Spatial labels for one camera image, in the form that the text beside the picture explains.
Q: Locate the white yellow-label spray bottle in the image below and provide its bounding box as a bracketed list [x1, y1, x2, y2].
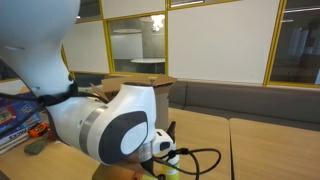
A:
[161, 120, 183, 180]

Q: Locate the open brown cardboard shipping box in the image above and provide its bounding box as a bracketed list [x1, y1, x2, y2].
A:
[89, 73, 178, 131]

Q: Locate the round white meeting table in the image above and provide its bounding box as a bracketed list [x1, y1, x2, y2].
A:
[130, 57, 166, 75]

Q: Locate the grey upholstered bench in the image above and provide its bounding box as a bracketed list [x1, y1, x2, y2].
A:
[168, 80, 320, 133]

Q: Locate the orange tape measure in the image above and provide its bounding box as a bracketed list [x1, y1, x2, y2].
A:
[28, 121, 49, 138]

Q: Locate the green soft object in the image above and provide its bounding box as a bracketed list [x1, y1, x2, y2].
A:
[23, 134, 49, 156]

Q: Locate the blue printed product package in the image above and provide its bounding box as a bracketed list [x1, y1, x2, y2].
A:
[0, 91, 41, 156]

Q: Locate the thin black camera cable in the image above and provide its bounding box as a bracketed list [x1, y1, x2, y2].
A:
[151, 147, 222, 176]

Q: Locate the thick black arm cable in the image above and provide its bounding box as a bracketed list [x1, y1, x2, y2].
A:
[0, 83, 111, 138]

